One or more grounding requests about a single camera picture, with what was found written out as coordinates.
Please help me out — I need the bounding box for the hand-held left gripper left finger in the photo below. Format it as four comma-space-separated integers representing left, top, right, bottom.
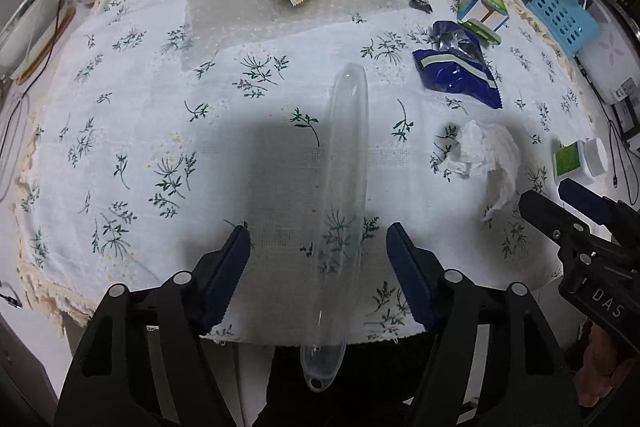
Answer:
54, 223, 251, 427

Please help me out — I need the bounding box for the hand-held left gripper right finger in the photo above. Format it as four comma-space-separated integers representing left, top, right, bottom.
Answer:
386, 222, 583, 427

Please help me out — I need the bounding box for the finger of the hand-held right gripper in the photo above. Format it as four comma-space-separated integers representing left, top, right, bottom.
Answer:
518, 191, 608, 254
558, 180, 640, 234

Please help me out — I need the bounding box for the blue snack wrapper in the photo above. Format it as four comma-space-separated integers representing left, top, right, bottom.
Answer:
412, 21, 504, 110

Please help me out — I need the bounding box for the clear bubble wrap sheet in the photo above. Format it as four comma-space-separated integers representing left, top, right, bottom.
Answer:
182, 0, 436, 72

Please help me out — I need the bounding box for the person's right hand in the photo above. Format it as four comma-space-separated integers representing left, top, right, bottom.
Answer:
577, 323, 627, 409

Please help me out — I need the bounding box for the small white round jar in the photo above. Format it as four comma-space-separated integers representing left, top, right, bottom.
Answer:
582, 138, 609, 178

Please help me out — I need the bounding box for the crumpled white tissue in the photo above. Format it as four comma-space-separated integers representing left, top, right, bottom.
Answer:
442, 119, 522, 223

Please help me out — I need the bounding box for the clear plastic tube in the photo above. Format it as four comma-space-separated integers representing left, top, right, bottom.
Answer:
299, 62, 371, 392

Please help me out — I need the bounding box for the white flower-print appliance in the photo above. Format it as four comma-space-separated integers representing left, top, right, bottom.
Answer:
575, 0, 640, 105

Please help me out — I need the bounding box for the blue plastic basket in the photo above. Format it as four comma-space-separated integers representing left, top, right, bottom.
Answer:
525, 0, 601, 60

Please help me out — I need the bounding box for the white floral tablecloth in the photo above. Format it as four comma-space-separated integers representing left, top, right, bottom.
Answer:
12, 0, 596, 353

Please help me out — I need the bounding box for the green and white carton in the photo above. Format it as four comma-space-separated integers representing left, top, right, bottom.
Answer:
456, 0, 511, 46

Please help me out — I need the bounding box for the long wooden spoon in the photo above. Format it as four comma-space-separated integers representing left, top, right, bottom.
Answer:
16, 7, 77, 85

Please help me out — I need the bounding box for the thin black cable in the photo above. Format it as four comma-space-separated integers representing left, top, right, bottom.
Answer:
606, 118, 632, 188

